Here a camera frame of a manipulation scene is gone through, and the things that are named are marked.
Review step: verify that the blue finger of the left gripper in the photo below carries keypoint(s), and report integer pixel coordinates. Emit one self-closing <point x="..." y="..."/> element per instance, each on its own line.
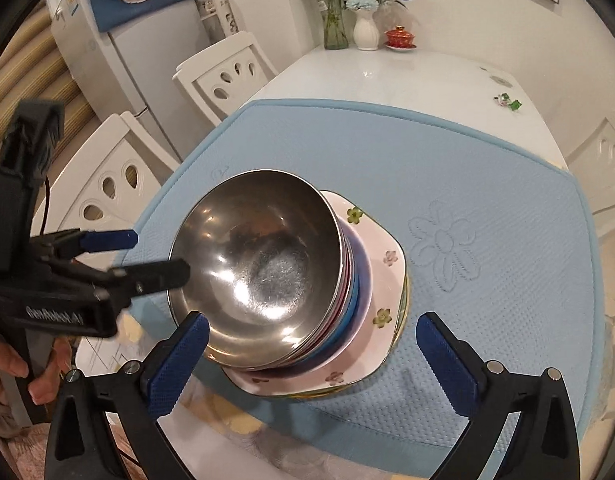
<point x="93" y="242"/>
<point x="128" y="282"/>

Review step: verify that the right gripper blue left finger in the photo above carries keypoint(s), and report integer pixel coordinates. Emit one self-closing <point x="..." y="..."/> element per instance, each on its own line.
<point x="172" y="361"/>

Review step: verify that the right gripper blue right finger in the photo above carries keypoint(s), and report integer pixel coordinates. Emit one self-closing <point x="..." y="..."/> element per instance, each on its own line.
<point x="444" y="354"/>

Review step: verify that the large hexagonal tree plate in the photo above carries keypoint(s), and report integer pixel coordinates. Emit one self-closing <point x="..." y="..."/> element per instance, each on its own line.
<point x="386" y="329"/>

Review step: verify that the steel bowl magenta outside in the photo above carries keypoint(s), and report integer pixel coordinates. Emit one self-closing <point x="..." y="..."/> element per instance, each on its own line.
<point x="267" y="261"/>

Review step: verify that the pink patterned bowl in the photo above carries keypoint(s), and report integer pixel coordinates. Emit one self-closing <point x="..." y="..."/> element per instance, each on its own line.
<point x="292" y="371"/>

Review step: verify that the small hexagonal tree plate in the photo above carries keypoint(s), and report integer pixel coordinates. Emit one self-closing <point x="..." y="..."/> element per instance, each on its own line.
<point x="389" y="270"/>

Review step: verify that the steel bowl blue outside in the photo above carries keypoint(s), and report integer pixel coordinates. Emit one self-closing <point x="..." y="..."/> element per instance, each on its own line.
<point x="341" y="330"/>

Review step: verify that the person's left hand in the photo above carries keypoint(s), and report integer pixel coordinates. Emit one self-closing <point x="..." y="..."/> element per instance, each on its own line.
<point x="43" y="389"/>

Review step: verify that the white chair near left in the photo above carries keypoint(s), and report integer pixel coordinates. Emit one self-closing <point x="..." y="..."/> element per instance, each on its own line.
<point x="109" y="182"/>

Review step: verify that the white chair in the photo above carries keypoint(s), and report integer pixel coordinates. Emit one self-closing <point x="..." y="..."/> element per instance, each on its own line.
<point x="593" y="163"/>
<point x="109" y="182"/>
<point x="221" y="78"/>

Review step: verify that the light blue placemat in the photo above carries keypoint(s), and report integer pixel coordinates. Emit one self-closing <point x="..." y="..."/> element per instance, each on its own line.
<point x="495" y="240"/>

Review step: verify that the white refrigerator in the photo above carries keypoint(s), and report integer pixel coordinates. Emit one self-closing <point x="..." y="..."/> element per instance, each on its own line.
<point x="130" y="68"/>

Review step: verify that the white chair far left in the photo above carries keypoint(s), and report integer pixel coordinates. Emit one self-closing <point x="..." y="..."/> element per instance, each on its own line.
<point x="221" y="78"/>

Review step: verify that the white chair right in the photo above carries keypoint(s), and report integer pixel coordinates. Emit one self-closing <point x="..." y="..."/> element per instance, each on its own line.
<point x="593" y="163"/>

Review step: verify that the green wrapped candy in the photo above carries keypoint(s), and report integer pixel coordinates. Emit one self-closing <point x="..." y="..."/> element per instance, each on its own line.
<point x="504" y="100"/>

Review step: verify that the white ceramic vase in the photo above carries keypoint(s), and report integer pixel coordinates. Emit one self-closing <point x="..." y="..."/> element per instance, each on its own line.
<point x="365" y="32"/>

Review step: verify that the green glass vase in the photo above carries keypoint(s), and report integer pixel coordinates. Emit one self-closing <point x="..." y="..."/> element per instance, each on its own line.
<point x="332" y="5"/>

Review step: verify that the red lidded cup on saucer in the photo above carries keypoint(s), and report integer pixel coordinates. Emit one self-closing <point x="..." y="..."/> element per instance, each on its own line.
<point x="399" y="39"/>

